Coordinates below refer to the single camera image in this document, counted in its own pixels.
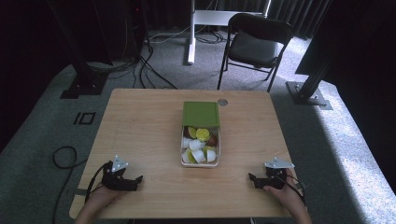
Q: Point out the person's right hand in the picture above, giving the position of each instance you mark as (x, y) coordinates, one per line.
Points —
(288, 195)

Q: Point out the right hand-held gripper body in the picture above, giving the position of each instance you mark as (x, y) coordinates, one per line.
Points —
(275, 174)

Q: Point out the grey round table grommet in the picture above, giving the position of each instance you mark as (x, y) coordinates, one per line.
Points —
(222, 102)

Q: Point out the black metal stand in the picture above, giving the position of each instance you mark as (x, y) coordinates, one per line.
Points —
(308, 91)
(84, 81)

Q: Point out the green box lid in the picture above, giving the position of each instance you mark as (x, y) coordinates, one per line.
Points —
(200, 114)

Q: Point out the white plastic box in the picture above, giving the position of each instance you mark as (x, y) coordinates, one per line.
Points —
(200, 164)

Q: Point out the white desk frame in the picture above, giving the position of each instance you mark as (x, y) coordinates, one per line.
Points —
(192, 37)

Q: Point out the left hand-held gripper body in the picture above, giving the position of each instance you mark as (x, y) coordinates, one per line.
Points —
(115, 178)

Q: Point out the person's left hand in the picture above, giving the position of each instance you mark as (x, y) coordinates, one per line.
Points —
(101, 196)

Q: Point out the grey tape strip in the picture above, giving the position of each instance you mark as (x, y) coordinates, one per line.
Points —
(80, 192)

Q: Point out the pile of coffee capsules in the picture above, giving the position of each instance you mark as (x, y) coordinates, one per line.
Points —
(199, 145)

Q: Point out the black folding chair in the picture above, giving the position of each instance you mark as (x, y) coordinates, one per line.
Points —
(253, 46)

